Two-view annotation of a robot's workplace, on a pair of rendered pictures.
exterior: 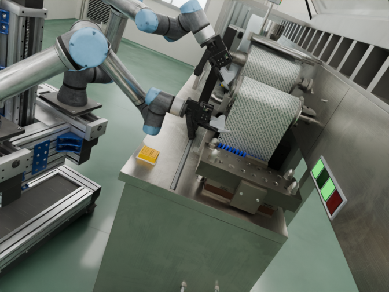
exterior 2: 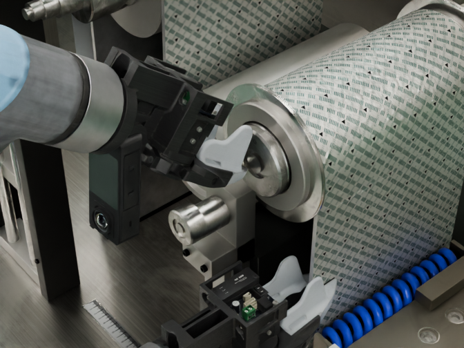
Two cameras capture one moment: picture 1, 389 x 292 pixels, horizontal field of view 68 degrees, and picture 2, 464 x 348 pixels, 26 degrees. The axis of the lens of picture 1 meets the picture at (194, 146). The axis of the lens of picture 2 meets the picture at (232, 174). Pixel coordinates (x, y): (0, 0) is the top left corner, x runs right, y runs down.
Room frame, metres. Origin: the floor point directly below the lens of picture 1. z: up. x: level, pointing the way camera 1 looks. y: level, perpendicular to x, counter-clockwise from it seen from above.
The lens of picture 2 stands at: (0.59, 0.43, 1.88)
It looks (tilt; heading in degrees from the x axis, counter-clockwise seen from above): 41 degrees down; 322
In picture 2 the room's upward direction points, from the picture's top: straight up
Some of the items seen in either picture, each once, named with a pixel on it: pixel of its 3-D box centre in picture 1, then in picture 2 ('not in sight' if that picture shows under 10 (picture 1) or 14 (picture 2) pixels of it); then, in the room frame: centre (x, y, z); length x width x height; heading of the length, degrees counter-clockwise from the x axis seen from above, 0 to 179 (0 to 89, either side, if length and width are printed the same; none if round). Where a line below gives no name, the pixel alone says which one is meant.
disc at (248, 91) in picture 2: (237, 90); (271, 153); (1.16, -0.07, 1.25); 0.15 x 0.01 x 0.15; 2
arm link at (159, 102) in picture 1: (160, 100); not in sight; (1.09, 0.20, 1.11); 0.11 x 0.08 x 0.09; 92
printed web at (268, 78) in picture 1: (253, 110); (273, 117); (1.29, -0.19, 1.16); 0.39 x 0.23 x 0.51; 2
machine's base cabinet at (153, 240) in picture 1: (203, 153); not in sight; (2.10, -0.10, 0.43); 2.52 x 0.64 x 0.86; 2
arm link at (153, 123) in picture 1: (153, 119); not in sight; (1.11, 0.21, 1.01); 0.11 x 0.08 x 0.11; 32
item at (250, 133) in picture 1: (250, 135); (389, 231); (1.10, -0.20, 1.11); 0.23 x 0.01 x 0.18; 92
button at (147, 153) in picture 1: (149, 154); not in sight; (0.99, 0.16, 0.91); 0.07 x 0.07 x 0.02; 2
